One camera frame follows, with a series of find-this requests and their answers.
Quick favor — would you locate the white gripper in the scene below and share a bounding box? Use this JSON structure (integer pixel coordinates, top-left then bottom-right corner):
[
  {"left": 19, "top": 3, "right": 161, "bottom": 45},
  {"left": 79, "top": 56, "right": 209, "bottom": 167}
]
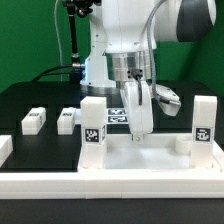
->
[{"left": 120, "top": 81, "right": 153, "bottom": 143}]

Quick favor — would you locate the white desk top tray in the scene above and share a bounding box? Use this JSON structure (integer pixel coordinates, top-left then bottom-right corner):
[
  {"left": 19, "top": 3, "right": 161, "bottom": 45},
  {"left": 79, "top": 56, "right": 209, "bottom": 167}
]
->
[{"left": 78, "top": 133, "right": 224, "bottom": 173}]

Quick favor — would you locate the fiducial marker sheet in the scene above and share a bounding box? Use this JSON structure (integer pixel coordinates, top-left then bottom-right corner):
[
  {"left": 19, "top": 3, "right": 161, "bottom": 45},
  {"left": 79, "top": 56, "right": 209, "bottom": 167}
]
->
[{"left": 75, "top": 107, "right": 131, "bottom": 126}]

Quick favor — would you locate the white left fence piece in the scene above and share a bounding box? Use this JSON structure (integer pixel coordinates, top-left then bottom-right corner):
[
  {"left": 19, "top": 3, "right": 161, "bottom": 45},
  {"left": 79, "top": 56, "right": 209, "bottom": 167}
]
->
[{"left": 0, "top": 135, "right": 13, "bottom": 167}]

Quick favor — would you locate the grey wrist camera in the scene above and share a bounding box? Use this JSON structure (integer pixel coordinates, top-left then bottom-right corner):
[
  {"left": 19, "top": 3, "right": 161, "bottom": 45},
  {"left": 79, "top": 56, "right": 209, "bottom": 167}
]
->
[{"left": 156, "top": 85, "right": 181, "bottom": 117}]

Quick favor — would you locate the white front fence rail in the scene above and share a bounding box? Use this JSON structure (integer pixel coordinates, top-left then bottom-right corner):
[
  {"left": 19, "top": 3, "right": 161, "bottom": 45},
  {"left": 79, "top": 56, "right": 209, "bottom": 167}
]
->
[{"left": 0, "top": 171, "right": 224, "bottom": 199}]

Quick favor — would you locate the black cable hose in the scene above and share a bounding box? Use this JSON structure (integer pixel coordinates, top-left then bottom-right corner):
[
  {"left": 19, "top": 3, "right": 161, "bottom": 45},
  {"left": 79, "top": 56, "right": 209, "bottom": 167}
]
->
[{"left": 31, "top": 0, "right": 93, "bottom": 83}]

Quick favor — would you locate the braided grey camera cable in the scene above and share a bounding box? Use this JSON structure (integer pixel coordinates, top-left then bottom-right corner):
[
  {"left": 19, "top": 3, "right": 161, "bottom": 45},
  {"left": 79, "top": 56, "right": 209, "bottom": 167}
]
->
[{"left": 145, "top": 0, "right": 168, "bottom": 101}]

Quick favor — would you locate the grey thin cable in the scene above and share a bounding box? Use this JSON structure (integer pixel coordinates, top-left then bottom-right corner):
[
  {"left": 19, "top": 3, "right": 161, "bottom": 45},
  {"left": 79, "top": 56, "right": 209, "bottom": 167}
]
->
[{"left": 54, "top": 0, "right": 65, "bottom": 82}]

